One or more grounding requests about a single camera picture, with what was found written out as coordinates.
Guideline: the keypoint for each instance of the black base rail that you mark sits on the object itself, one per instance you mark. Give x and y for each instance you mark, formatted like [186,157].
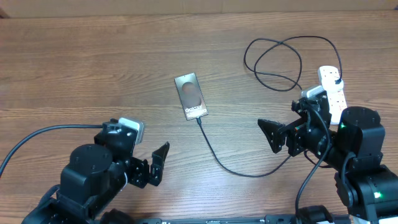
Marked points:
[268,219]

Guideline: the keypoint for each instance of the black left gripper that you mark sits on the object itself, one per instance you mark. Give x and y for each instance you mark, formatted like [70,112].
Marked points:
[141,175]

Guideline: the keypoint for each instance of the white charger plug adapter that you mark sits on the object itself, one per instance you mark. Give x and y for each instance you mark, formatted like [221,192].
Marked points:
[331,86]

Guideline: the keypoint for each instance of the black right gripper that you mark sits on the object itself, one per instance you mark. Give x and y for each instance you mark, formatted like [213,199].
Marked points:
[292,131]

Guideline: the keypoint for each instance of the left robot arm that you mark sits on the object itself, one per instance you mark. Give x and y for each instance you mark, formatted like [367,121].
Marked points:
[96,173]

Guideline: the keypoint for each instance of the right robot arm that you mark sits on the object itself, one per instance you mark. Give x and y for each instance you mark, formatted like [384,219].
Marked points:
[365,186]

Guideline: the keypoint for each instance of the cardboard backdrop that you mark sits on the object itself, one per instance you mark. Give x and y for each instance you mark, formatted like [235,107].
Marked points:
[76,8]

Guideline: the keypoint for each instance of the white power strip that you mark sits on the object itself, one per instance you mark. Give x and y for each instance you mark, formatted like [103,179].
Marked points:
[337,101]

